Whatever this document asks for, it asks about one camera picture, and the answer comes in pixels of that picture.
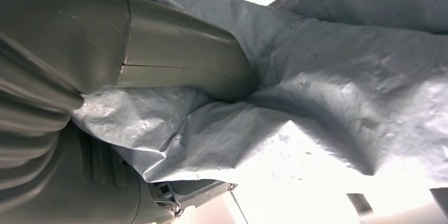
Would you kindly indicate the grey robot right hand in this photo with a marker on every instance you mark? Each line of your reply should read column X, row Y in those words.
column 70, row 23

